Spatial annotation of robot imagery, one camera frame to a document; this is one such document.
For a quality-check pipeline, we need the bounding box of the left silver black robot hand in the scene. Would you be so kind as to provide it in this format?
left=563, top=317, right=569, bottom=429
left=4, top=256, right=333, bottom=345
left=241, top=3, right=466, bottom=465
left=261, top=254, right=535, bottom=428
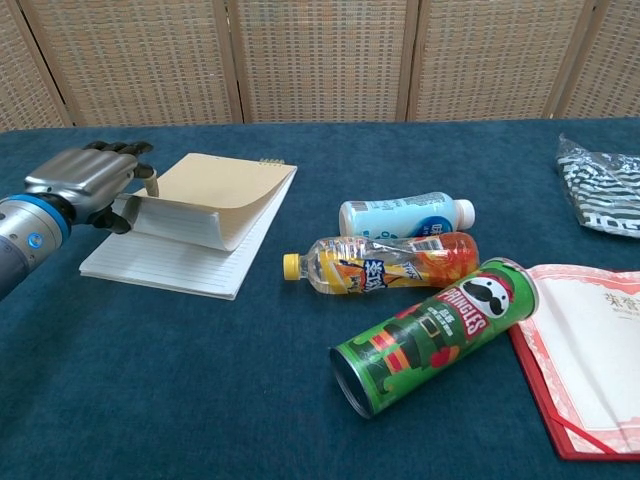
left=23, top=140, right=160, bottom=235

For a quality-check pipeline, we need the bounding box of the beige cover spiral notebook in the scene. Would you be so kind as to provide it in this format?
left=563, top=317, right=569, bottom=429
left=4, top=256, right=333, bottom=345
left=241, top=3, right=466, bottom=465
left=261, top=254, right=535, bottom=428
left=78, top=152, right=299, bottom=301

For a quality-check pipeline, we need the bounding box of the woven wooden screen panel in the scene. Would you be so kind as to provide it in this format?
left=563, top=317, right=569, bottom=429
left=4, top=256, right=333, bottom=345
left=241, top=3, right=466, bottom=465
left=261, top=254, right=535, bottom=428
left=554, top=0, right=640, bottom=120
left=0, top=0, right=71, bottom=134
left=9, top=0, right=245, bottom=127
left=227, top=0, right=420, bottom=124
left=407, top=0, right=599, bottom=123

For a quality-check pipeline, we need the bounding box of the blue table cloth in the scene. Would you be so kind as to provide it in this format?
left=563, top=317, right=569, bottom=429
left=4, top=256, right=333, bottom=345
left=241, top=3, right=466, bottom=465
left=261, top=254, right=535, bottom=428
left=0, top=117, right=640, bottom=480

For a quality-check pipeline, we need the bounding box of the orange tea bottle yellow cap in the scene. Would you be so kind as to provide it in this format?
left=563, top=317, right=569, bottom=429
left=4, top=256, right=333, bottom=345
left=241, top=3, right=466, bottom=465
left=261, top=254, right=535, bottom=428
left=282, top=231, right=481, bottom=297

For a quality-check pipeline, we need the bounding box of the white blue drink bottle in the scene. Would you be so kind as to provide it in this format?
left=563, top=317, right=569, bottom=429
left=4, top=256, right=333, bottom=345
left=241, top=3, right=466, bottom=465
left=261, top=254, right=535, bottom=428
left=338, top=191, right=476, bottom=240

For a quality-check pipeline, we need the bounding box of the green Pringles can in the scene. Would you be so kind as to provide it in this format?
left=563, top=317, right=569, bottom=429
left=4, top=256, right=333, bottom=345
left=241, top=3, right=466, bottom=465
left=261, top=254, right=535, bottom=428
left=329, top=257, right=542, bottom=419

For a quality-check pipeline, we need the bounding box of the striped garment in plastic bag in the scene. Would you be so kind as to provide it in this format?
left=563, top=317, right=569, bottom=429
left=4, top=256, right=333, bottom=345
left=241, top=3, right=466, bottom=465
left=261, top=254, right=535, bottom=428
left=555, top=132, right=640, bottom=242

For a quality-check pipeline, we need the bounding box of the red certificate folder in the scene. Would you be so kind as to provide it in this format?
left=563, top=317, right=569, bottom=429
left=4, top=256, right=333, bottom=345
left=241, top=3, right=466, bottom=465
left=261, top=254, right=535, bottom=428
left=507, top=263, right=640, bottom=461

